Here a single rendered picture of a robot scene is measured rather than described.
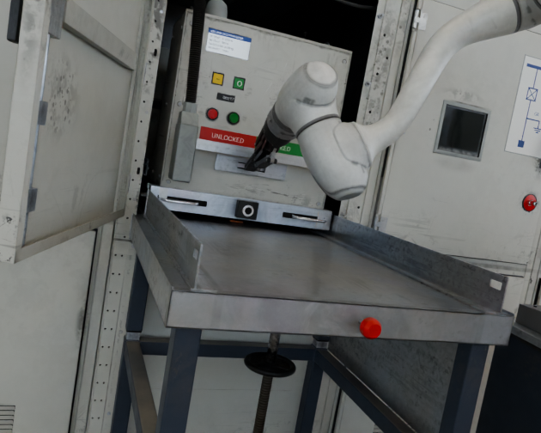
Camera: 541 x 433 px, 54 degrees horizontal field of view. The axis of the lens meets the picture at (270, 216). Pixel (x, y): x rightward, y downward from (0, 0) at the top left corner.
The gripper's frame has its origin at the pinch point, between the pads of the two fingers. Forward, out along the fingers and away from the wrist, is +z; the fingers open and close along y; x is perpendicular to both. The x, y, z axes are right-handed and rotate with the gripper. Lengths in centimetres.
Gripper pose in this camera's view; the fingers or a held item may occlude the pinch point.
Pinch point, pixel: (253, 162)
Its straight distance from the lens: 144.3
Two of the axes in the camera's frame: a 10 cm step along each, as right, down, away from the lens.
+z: -3.7, 3.5, 8.6
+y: 0.1, 9.3, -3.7
